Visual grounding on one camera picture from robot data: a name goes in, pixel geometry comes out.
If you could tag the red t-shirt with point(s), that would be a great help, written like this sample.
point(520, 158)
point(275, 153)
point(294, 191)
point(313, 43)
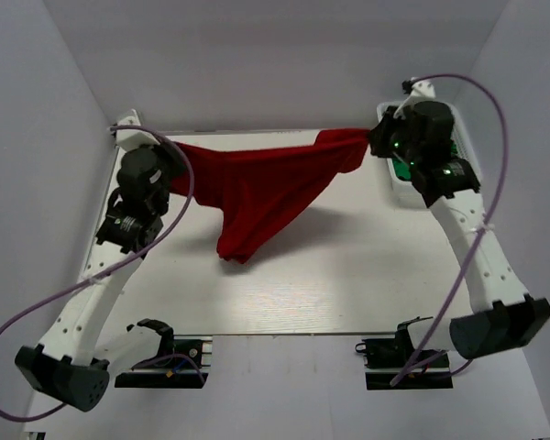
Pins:
point(260, 191)

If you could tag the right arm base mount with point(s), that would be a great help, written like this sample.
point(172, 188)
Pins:
point(383, 360)

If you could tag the green t-shirt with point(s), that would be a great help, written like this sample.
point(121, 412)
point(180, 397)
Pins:
point(402, 168)

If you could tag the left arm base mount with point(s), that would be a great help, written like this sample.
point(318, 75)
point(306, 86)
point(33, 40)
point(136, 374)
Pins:
point(183, 365)

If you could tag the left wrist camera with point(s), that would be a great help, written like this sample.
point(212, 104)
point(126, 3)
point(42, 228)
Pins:
point(130, 139)

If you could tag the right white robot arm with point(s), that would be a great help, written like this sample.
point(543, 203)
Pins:
point(488, 310)

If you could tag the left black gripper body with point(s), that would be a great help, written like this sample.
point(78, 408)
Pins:
point(170, 167)

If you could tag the white plastic basket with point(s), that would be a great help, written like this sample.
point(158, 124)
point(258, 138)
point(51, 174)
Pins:
point(403, 193)

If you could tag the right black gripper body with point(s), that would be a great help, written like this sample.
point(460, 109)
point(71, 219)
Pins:
point(394, 137)

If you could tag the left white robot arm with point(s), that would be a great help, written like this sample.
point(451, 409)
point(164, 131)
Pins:
point(67, 363)

